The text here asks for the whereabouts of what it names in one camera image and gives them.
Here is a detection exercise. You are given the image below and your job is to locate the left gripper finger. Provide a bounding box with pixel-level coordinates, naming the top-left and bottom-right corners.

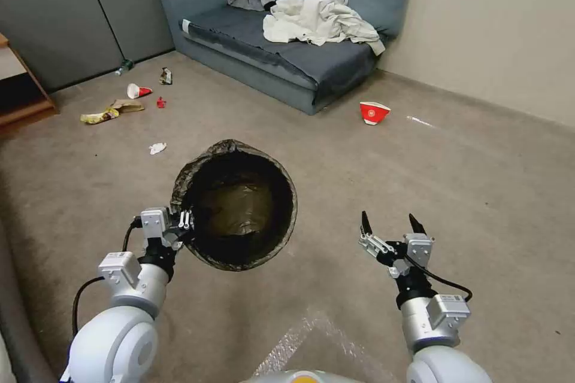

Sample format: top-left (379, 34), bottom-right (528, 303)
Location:
top-left (162, 229), bottom-right (185, 250)
top-left (177, 208), bottom-right (199, 240)

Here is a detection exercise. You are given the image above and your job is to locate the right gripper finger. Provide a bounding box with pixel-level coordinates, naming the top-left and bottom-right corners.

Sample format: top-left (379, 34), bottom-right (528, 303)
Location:
top-left (407, 213), bottom-right (431, 238)
top-left (357, 210), bottom-right (392, 263)

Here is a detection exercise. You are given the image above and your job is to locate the trash can with black bag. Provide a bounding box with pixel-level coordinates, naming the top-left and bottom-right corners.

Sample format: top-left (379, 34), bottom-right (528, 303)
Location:
top-left (172, 139), bottom-right (299, 272)

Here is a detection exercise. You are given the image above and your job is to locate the clear plastic film sheet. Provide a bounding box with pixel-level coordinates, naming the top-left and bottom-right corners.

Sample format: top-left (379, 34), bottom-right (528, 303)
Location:
top-left (254, 305), bottom-right (374, 379)

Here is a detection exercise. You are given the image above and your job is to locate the red paper bowl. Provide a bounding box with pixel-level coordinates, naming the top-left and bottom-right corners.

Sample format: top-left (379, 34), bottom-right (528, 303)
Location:
top-left (359, 101), bottom-right (392, 127)

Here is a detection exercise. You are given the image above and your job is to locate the brown paper bag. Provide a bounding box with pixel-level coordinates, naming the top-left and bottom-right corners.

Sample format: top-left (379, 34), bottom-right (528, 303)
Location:
top-left (109, 99), bottom-right (146, 114)

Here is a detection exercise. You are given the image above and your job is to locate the yellow snack wrapper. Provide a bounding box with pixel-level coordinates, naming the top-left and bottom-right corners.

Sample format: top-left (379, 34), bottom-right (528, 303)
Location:
top-left (80, 106), bottom-right (121, 125)

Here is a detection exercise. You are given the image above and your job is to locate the white and red paper cup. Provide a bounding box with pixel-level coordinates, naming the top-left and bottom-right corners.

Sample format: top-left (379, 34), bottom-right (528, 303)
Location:
top-left (126, 83), bottom-right (154, 100)

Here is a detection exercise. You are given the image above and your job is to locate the blue-grey fabric sofa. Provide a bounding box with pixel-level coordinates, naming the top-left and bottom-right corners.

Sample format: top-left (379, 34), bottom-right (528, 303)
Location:
top-left (152, 0), bottom-right (417, 116)

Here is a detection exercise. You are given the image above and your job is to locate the wooden shelf unit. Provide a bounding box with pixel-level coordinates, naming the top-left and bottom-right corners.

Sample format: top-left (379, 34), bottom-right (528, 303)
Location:
top-left (0, 32), bottom-right (61, 129)

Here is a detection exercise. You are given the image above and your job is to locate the white crumpled clothes pile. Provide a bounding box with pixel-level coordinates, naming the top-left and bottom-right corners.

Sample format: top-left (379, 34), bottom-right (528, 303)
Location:
top-left (262, 0), bottom-right (387, 56)

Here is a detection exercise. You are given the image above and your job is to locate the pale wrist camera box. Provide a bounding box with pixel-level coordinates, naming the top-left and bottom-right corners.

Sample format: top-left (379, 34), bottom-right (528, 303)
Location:
top-left (402, 232), bottom-right (435, 274)
top-left (140, 206), bottom-right (173, 239)

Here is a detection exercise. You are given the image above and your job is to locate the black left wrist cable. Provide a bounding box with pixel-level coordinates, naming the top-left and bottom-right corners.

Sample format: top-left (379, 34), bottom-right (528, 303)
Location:
top-left (121, 218), bottom-right (146, 254)

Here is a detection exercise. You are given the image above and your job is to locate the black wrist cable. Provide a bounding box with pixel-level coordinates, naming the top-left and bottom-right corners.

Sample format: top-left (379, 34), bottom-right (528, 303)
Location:
top-left (403, 255), bottom-right (474, 304)
top-left (121, 218), bottom-right (146, 254)

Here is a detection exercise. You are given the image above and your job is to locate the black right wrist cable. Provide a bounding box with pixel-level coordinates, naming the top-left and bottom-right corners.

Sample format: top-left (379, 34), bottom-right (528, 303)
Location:
top-left (403, 255), bottom-right (474, 304)

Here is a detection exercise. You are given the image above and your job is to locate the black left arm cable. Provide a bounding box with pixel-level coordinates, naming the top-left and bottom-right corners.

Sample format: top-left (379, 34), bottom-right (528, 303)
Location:
top-left (71, 276), bottom-right (107, 340)

